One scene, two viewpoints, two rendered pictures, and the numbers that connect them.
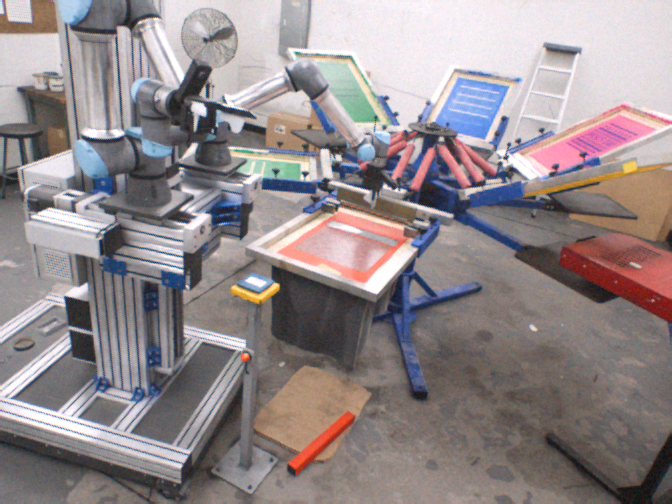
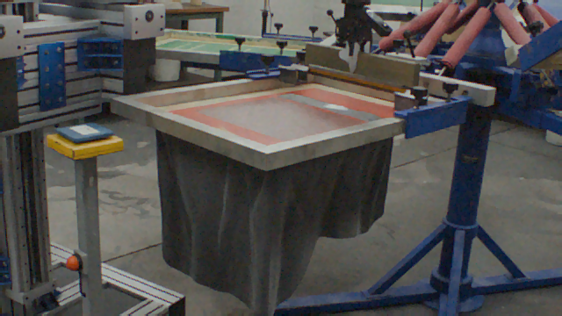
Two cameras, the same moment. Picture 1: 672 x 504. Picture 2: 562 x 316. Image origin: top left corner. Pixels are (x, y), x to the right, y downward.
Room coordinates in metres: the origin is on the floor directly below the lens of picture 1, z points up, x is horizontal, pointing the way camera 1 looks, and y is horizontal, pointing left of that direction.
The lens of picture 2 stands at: (0.44, -0.63, 1.38)
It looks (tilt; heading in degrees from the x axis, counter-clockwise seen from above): 18 degrees down; 20
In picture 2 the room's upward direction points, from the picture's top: 3 degrees clockwise
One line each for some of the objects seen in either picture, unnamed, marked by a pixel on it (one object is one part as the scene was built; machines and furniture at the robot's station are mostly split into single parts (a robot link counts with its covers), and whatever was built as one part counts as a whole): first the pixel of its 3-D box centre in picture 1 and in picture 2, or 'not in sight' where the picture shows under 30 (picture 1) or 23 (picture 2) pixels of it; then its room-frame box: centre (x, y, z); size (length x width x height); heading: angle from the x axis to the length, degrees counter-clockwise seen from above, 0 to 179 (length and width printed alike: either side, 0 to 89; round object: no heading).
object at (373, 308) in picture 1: (379, 303); (334, 216); (1.94, -0.22, 0.74); 0.46 x 0.04 x 0.42; 157
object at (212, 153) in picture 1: (213, 148); not in sight; (2.06, 0.57, 1.31); 0.15 x 0.15 x 0.10
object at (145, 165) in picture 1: (143, 149); not in sight; (1.56, 0.65, 1.42); 0.13 x 0.12 x 0.14; 145
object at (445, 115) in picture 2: (425, 238); (431, 116); (2.19, -0.41, 0.98); 0.30 x 0.05 x 0.07; 157
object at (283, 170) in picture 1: (276, 154); (258, 30); (2.94, 0.43, 1.05); 1.08 x 0.61 x 0.23; 97
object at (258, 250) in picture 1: (350, 239); (295, 107); (2.08, -0.06, 0.97); 0.79 x 0.58 x 0.04; 157
